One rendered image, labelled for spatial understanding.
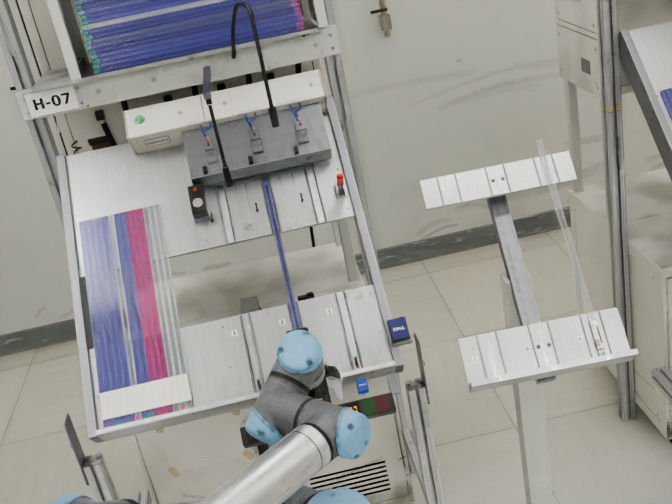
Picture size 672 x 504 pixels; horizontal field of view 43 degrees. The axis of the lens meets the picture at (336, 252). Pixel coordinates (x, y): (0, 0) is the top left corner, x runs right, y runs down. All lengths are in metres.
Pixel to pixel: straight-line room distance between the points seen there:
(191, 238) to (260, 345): 0.32
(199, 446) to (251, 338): 0.50
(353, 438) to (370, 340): 0.59
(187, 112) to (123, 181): 0.23
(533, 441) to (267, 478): 1.03
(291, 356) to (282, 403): 0.08
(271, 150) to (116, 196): 0.40
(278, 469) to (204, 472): 1.12
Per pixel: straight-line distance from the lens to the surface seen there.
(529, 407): 2.11
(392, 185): 3.83
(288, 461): 1.30
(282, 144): 2.06
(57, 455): 3.31
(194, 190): 2.04
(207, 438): 2.33
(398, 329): 1.88
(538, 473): 2.23
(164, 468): 2.39
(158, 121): 2.12
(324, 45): 2.12
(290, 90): 2.11
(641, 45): 2.35
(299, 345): 1.45
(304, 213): 2.04
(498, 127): 3.88
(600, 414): 2.90
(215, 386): 1.92
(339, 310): 1.94
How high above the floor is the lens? 1.73
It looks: 24 degrees down
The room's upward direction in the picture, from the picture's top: 11 degrees counter-clockwise
